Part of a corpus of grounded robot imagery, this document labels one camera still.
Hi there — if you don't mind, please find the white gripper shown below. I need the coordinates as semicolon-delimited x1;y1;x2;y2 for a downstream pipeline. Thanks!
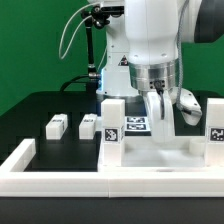
143;87;202;143

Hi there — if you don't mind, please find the white desk top tray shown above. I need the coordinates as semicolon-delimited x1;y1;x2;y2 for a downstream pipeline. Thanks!
98;134;224;174

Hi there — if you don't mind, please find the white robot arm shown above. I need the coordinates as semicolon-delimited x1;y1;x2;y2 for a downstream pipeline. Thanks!
87;0;224;142

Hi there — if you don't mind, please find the marker tag sheet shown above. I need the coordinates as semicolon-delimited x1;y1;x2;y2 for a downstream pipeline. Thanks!
125;116;151;132

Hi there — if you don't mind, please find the white U-shaped fence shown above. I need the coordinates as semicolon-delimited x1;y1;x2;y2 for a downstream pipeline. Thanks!
0;139;224;197

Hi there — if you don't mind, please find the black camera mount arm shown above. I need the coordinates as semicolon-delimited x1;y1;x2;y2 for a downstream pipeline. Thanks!
81;3;129;97

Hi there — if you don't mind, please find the white cable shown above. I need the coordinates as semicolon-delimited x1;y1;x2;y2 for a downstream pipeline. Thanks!
58;2;101;61

